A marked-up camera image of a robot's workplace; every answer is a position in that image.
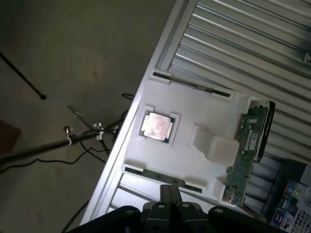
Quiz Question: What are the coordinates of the green RAM stick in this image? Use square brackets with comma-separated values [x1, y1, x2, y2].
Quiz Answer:
[167, 77, 231, 96]

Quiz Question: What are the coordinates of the green graphics card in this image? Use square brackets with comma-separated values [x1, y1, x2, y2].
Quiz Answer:
[223, 99, 276, 207]

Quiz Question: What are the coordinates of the silver CPU chip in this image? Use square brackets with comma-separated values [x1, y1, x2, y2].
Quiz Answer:
[138, 109, 176, 144]

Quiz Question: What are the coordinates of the white plastic parts rack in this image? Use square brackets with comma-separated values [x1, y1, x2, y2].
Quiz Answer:
[120, 69, 270, 207]

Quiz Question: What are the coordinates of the open grey PC case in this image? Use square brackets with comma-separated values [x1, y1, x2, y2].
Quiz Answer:
[267, 159, 311, 233]

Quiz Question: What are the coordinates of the black floor cable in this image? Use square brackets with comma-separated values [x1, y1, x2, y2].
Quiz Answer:
[0, 93, 133, 173]

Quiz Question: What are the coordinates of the black camera tripod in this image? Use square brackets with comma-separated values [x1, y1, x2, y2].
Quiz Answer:
[0, 50, 121, 170]

